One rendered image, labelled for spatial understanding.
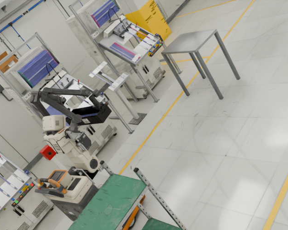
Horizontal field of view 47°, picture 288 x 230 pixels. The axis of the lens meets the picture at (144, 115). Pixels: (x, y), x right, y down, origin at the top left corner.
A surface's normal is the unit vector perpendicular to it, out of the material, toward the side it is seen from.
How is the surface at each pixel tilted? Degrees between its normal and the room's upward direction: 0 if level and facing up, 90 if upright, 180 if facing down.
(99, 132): 90
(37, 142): 90
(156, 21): 90
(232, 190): 0
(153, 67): 90
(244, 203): 0
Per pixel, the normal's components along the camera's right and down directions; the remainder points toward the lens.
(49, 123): -0.69, 0.01
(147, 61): 0.65, 0.01
